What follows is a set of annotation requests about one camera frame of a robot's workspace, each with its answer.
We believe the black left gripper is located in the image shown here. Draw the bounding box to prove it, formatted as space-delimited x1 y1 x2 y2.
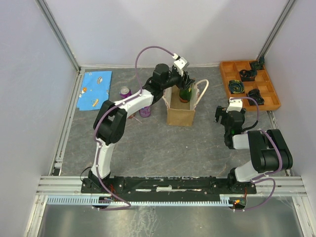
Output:
161 67 195 91

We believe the green glass bottle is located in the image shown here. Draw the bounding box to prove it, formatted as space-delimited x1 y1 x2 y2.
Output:
179 83 192 103

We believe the burlap canvas tote bag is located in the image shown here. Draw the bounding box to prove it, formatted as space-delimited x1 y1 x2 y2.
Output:
162 79 209 126

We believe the purple soda can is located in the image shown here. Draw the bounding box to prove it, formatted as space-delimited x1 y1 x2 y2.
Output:
119 86 132 99
139 106 151 118

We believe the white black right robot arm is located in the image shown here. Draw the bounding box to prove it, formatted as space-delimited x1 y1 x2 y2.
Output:
215 106 293 193

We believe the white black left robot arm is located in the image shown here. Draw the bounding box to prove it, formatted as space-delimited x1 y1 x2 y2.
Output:
88 62 192 193

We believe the blue yellow rolled sock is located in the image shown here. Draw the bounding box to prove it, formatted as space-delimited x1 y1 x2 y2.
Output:
228 80 245 94

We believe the orange wooden compartment tray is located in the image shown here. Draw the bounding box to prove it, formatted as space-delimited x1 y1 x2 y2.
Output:
219 60 281 111

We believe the black rolled sock front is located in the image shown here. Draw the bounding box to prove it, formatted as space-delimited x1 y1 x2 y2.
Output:
247 88 265 105

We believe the black rolled sock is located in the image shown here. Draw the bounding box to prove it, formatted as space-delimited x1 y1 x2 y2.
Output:
239 70 257 82
247 88 265 105

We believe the black rolled sock centre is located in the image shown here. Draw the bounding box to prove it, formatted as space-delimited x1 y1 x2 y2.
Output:
239 70 257 82

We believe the dark green rolled sock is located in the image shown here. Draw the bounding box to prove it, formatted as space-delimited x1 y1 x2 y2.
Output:
249 56 265 71

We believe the blue patterned cloth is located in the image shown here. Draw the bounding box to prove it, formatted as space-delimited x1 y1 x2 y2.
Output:
77 71 112 111

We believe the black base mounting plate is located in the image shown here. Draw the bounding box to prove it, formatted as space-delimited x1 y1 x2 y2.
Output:
80 175 257 201

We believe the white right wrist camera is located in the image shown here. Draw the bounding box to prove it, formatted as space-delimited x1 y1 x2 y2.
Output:
226 97 243 113

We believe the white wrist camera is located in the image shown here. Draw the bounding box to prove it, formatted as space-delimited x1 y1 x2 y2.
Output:
173 57 190 76
226 97 243 113

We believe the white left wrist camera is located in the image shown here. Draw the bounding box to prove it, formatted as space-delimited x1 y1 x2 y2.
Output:
173 57 190 76

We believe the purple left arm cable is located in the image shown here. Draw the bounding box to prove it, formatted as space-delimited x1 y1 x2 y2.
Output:
92 45 179 212

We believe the blue slotted cable duct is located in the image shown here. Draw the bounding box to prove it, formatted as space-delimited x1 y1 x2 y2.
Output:
46 195 234 207

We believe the aluminium frame rail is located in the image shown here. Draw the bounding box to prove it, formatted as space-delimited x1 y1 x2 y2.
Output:
34 175 84 197

